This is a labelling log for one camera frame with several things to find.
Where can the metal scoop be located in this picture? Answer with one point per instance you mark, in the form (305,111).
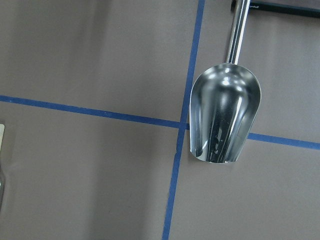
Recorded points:
(224,101)

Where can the black glass rack tray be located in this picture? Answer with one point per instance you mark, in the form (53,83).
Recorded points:
(281,8)

